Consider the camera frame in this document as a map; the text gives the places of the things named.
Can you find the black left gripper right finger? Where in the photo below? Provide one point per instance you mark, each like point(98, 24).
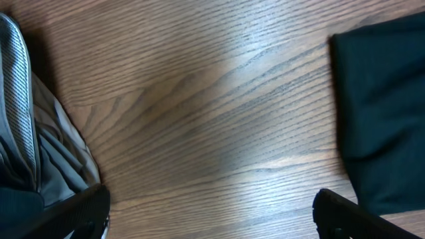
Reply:
point(337, 217)

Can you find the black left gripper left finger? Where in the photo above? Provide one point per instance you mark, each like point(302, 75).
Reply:
point(84, 215)

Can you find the dark navy t-shirt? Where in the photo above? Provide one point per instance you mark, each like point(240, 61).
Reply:
point(379, 86)

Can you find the black folded garment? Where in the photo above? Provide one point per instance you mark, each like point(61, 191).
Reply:
point(20, 203)

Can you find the grey folded garment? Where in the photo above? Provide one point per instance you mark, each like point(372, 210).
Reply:
point(41, 150)

